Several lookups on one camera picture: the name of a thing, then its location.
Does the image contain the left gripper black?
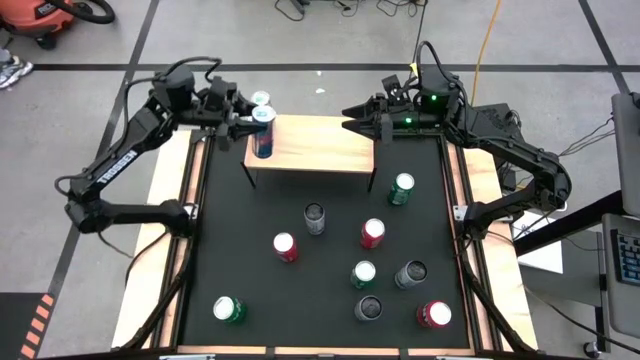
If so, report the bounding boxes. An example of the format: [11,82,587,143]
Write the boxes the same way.
[192,97,269,151]

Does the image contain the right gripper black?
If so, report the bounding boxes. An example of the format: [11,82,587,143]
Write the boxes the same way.
[341,97,426,145]

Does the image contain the white Celsius energy drink can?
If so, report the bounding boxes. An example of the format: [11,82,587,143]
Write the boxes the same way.
[303,201,327,236]
[394,259,429,291]
[353,294,384,322]

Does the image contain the small wooden shelf black legs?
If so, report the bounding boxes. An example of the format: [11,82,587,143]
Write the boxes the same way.
[241,113,377,194]

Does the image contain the green soda can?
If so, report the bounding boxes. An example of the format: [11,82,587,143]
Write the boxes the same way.
[349,259,377,290]
[387,172,416,207]
[212,295,248,325]

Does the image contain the red soda can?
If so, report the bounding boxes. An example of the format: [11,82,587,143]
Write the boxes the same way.
[360,217,387,250]
[272,231,300,264]
[416,300,453,329]

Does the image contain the black table mat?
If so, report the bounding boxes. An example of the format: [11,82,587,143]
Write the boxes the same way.
[178,130,471,350]

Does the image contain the white paper sheet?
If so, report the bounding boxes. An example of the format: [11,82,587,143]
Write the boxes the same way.
[512,209,565,275]

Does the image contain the black cart beam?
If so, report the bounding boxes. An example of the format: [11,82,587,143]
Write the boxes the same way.
[513,189,626,257]

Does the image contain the orange shop vacuum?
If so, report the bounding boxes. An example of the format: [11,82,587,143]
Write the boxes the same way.
[0,0,76,51]

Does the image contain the person's shoe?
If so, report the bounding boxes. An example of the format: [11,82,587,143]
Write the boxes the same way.
[0,54,34,91]

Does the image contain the grey monitor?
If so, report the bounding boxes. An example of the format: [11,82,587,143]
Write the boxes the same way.
[610,91,640,219]

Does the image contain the orange striped floor mat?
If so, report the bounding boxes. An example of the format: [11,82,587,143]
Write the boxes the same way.
[0,292,56,360]

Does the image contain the grey keyboard console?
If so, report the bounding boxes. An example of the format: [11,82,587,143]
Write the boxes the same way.
[599,212,640,341]

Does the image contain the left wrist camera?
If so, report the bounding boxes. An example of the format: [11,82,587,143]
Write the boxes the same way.
[205,74,239,107]

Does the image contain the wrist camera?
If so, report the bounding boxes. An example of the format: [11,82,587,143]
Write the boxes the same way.
[205,74,239,107]
[381,73,419,107]

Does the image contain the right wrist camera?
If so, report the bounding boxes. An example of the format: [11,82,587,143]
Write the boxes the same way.
[381,73,419,107]

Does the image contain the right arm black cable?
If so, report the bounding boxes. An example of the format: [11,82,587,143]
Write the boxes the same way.
[413,40,474,109]

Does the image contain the black hanging cable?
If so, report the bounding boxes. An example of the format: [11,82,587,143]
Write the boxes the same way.
[409,0,429,66]

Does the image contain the black floor cable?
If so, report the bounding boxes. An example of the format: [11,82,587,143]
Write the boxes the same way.
[374,0,426,19]
[274,0,311,22]

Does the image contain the yellow hanging cable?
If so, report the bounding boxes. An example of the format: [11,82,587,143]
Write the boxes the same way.
[469,0,503,94]

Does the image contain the black vacuum hose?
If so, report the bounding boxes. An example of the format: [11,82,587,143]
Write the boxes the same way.
[47,0,117,25]

